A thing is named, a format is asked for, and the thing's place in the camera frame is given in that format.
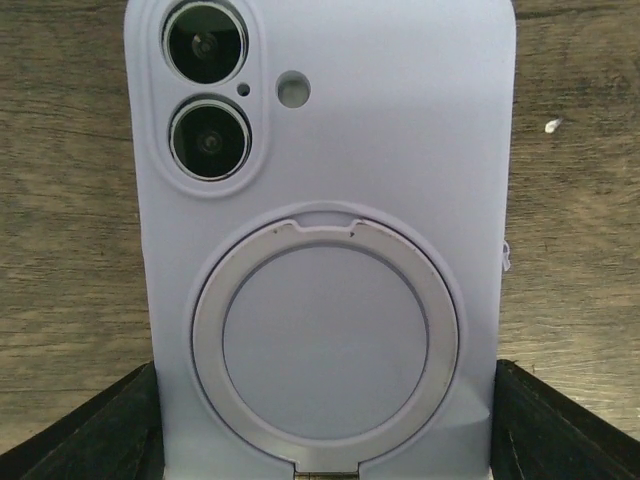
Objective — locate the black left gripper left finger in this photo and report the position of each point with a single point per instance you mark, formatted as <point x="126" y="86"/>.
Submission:
<point x="117" y="434"/>

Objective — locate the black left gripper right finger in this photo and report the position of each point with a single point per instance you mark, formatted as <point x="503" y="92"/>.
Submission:
<point x="539" y="433"/>

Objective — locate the lavender phone case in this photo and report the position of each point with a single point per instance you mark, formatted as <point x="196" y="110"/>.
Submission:
<point x="322" y="191"/>

